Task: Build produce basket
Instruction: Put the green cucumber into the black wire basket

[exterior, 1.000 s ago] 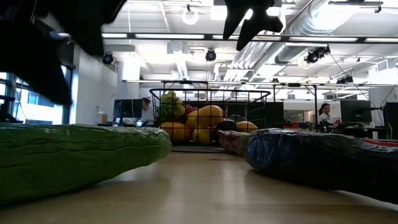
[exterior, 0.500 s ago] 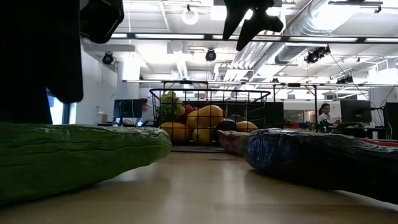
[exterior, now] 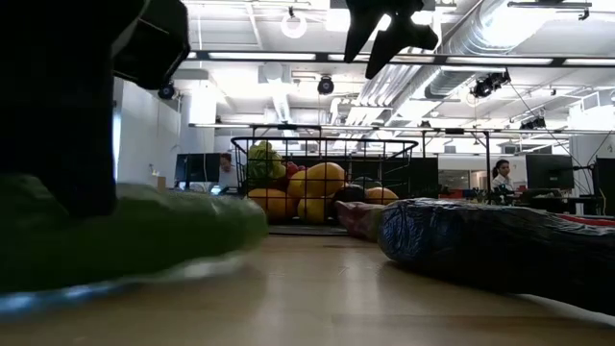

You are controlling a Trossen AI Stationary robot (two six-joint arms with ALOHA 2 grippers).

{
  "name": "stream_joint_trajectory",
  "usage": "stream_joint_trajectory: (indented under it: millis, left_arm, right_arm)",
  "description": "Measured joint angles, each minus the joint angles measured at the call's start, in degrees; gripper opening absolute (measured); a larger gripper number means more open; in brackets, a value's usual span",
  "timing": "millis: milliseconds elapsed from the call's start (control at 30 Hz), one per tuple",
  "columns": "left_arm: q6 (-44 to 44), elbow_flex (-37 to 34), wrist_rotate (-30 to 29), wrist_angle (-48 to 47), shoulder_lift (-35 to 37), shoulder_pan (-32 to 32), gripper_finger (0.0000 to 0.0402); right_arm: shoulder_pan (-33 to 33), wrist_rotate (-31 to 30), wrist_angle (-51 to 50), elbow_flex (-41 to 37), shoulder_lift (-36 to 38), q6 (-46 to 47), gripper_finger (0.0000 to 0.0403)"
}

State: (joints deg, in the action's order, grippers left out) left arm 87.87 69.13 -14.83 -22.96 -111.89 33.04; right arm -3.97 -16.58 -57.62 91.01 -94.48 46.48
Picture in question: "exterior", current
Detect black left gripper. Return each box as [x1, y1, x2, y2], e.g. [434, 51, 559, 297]
[0, 0, 191, 218]

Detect yellow lemon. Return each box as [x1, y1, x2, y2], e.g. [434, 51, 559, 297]
[305, 161, 346, 198]
[287, 170, 308, 198]

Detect dark purple round fruit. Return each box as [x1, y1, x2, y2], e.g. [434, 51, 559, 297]
[331, 184, 367, 217]

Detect green grape bunch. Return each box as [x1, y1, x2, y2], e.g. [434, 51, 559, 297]
[247, 140, 288, 186]

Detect green cucumber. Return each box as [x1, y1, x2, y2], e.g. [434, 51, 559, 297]
[0, 173, 269, 295]

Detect long black light bar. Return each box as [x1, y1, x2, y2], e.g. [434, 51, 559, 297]
[184, 49, 615, 68]

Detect black ceiling spotlight cluster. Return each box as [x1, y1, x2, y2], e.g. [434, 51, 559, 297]
[519, 114, 548, 131]
[469, 70, 512, 99]

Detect black ceiling track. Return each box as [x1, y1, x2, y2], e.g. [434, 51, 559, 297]
[507, 0, 593, 20]

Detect black computer monitor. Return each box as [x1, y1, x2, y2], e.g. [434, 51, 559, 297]
[525, 153, 576, 191]
[594, 157, 615, 216]
[174, 152, 223, 191]

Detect person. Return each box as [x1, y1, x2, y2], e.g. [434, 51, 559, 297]
[218, 152, 240, 189]
[490, 159, 515, 192]

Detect white ceiling ring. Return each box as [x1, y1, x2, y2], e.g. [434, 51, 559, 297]
[281, 12, 308, 39]

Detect silver ventilation duct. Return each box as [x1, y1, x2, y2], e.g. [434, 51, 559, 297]
[422, 0, 544, 100]

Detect black wire basket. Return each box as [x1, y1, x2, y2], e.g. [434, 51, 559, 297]
[230, 136, 419, 226]

